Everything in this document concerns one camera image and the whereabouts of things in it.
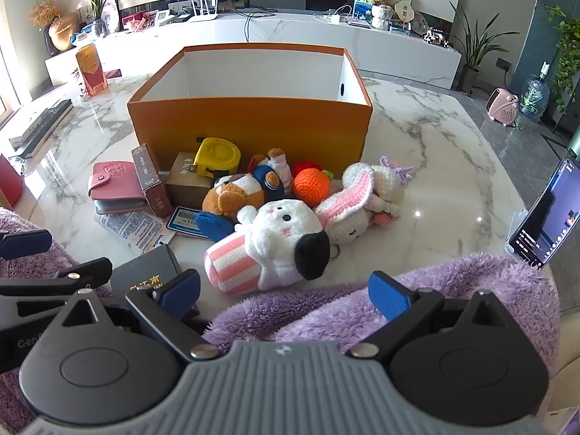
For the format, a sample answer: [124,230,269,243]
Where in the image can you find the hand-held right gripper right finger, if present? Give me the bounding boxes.
[348,271,516,358]

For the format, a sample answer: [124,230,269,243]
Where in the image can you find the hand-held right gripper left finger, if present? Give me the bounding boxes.
[59,270,220,363]

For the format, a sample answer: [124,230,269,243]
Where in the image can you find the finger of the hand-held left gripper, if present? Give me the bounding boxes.
[0,229,53,261]
[0,257,113,299]

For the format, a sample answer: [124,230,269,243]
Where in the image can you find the black book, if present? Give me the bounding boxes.
[111,243,200,318]

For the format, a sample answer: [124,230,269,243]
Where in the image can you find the printed paper leaflet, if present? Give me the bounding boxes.
[94,208,177,256]

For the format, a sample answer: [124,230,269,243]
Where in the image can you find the pink leather wallet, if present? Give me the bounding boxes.
[88,161,150,215]

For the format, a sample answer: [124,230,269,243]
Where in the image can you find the white pink crochet bunny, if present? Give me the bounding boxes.
[315,155,415,245]

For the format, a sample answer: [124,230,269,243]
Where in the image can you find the small gold brown box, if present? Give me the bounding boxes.
[164,152,216,209]

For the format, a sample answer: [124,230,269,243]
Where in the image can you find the brown white dog plush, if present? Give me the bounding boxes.
[197,163,284,242]

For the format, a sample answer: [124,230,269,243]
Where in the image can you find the long narrow printed box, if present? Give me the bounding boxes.
[131,144,174,218]

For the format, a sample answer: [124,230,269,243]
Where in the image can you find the white plush with black ear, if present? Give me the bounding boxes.
[204,198,331,297]

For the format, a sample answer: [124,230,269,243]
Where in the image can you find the orange crochet ball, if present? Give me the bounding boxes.
[292,167,334,202]

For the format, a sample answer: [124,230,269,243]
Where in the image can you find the yellow tape measure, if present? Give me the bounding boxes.
[195,137,241,179]

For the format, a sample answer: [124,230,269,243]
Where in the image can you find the small brown bear doll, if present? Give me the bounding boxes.
[247,147,293,191]

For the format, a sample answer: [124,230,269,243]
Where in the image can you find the orange cardboard box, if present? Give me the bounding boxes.
[127,44,373,177]

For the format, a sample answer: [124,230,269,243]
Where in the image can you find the red container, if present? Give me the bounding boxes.
[0,154,24,207]

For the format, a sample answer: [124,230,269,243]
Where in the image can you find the blue barcode card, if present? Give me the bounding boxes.
[166,206,214,239]

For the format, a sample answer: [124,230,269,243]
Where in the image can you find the purple fluffy blanket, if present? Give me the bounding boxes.
[0,206,563,435]

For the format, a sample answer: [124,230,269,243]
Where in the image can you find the black keyboard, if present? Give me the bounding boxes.
[9,99,73,160]

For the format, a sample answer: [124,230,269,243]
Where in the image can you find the smartphone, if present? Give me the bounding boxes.
[505,156,580,270]

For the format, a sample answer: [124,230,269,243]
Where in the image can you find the red yellow carton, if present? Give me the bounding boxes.
[75,45,109,98]

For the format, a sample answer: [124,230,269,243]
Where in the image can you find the brown vase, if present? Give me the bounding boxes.
[47,18,78,51]

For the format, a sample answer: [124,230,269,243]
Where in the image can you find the pink space heater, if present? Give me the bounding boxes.
[486,87,521,127]

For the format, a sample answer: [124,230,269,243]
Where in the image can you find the dried flowers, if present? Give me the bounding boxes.
[29,0,62,28]

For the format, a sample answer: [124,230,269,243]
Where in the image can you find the floor potted plant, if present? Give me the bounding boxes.
[448,2,522,94]

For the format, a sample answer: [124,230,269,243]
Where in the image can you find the red gift box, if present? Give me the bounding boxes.
[121,13,155,32]

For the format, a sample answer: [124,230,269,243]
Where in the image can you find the water jug with pump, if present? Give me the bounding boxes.
[519,61,551,123]

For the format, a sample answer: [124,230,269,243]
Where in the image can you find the tall leafy potted plant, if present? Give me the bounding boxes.
[86,0,123,39]

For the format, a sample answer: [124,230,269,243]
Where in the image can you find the black white cow figurines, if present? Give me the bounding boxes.
[423,27,451,48]

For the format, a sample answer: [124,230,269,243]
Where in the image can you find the white router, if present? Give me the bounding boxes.
[188,0,220,23]

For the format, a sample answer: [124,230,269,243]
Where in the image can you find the white TV cabinet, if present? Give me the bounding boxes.
[44,0,462,91]

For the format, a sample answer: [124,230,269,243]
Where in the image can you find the paper fan on stand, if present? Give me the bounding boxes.
[394,0,417,25]

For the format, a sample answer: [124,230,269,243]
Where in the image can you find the green blue painting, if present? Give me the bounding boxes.
[353,0,414,21]

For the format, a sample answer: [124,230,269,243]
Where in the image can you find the trailing vine plant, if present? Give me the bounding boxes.
[544,4,580,114]

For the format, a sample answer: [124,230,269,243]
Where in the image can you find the black cable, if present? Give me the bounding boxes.
[245,7,277,44]

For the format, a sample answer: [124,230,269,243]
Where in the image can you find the white charger with cables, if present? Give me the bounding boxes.
[315,4,354,25]

